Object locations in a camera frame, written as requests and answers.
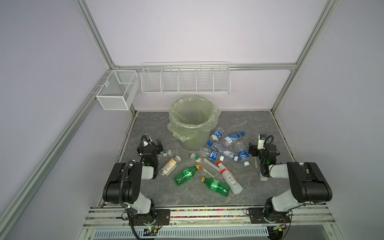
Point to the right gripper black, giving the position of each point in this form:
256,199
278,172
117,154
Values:
253,150

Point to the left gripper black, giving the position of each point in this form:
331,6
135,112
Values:
154,145

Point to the clear square bottle green label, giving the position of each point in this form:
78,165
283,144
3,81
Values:
165,153

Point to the small bottle green white cap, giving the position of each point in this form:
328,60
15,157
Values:
262,178

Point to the clear bottle orange label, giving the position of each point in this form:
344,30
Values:
171,165

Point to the green soda bottle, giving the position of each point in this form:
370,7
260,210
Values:
186,175
216,186

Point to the slim clear bottle silver cap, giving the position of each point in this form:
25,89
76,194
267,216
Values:
206,165

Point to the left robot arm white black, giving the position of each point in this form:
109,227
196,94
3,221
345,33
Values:
123,186

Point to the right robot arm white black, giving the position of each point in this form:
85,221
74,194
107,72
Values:
307,184

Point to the mesh bin with green bag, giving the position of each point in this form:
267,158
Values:
192,118

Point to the water bottle near bin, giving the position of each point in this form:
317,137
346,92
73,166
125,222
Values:
217,134

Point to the water bottle blue label right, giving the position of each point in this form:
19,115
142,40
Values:
243,155

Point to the water bottle blue label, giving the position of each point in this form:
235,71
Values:
243,155
212,155

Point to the blue cap bottle far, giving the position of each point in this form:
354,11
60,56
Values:
229,140

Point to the clear bottle red cap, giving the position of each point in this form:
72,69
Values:
230,179

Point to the water bottle blue label centre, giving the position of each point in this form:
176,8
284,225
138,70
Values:
212,155

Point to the white mesh box basket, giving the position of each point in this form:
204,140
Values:
118,90

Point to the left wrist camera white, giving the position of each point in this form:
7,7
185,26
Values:
146,140

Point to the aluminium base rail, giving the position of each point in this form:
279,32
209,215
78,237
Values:
223,222

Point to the white wire shelf basket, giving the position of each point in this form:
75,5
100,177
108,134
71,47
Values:
183,78

